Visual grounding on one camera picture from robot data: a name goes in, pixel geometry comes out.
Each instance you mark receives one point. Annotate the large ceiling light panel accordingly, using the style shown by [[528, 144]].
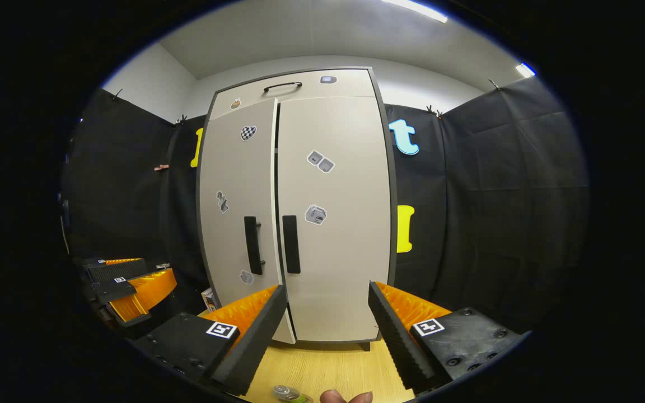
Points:
[[415, 10]]

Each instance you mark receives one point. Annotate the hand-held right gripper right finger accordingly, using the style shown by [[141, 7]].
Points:
[[395, 336]]

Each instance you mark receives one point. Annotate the black backdrop cloth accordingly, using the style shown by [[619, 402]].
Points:
[[496, 196]]

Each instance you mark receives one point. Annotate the green label drink bottle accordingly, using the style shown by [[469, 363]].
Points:
[[294, 397]]

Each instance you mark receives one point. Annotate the paperback book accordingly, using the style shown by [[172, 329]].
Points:
[[208, 299]]

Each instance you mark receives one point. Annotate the grey cabinet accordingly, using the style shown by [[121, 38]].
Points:
[[393, 224]]

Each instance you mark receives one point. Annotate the small ceiling light panel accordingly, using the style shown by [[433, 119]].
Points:
[[525, 70]]

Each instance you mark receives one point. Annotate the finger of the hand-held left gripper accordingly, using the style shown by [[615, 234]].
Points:
[[118, 270], [112, 290]]

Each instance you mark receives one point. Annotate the black binder clip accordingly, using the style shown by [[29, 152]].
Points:
[[116, 93], [493, 84], [181, 118], [430, 109]]

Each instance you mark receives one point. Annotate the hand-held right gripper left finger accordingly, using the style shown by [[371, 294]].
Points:
[[255, 336]]

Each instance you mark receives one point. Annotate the grey cabinet door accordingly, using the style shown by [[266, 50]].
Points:
[[345, 252], [233, 235]]

